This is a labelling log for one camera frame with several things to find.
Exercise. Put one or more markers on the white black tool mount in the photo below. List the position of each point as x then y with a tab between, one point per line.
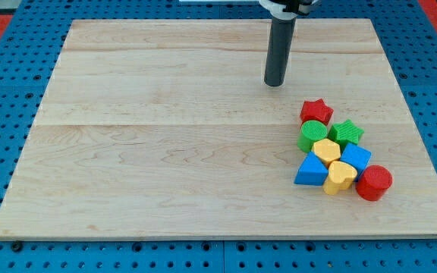
289	9

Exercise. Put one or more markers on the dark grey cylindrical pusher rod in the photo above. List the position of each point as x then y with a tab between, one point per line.
280	38

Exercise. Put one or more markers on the red star block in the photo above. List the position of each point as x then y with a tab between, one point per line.
316	111

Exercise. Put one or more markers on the green star block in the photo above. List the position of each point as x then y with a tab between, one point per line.
345	133

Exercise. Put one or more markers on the green cylinder block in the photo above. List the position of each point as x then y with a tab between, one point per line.
311	132

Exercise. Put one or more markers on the yellow hexagon block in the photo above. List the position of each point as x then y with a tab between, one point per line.
327	151

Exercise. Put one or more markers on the blue cube block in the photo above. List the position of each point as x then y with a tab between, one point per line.
356	156

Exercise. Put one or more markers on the blue triangle block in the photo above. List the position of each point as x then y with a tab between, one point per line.
311	172

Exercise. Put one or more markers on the yellow heart block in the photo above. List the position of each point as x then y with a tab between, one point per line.
341	175

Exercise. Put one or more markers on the light wooden board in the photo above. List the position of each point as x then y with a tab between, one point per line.
164	130

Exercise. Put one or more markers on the red cylinder block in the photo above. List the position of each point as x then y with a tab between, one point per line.
374	182

